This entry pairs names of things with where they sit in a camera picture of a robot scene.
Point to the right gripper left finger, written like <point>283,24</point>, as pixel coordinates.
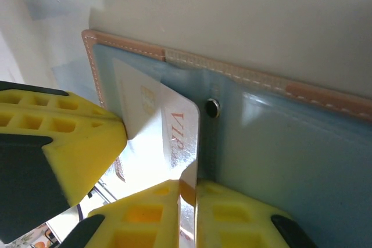
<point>139,219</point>

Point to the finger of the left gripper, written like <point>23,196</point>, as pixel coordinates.
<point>43,101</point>
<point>72,149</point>

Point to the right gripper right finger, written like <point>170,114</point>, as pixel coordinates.
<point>232,222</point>

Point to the pink leather card holder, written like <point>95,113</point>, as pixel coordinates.
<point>276,143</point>

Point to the white VIP card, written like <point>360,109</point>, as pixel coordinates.
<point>180,132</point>

